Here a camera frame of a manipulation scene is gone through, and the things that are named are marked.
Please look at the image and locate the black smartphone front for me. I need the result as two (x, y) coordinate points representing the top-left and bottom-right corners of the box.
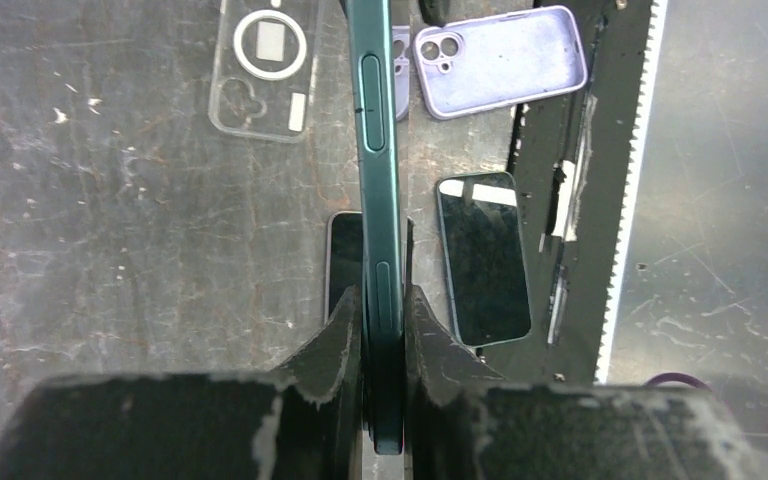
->
(436, 171), (532, 348)

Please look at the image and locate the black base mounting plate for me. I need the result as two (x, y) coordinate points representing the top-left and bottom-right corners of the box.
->
(484, 1), (654, 385)

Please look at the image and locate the lilac phone case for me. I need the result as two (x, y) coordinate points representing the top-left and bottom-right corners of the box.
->
(393, 5), (588, 120)

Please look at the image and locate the black smartphone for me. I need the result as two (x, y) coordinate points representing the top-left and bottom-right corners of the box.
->
(436, 171), (532, 348)
(324, 210), (417, 326)
(345, 0), (405, 455)

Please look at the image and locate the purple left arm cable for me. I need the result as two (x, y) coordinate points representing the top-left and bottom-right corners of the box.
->
(642, 372), (713, 393)

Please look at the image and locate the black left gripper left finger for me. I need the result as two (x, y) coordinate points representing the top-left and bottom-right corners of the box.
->
(0, 287), (362, 479)

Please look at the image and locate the clear magsafe phone case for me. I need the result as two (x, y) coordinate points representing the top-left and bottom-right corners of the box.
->
(208, 0), (323, 143)

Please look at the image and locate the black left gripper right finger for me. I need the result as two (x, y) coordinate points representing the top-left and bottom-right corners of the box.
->
(404, 286), (760, 479)

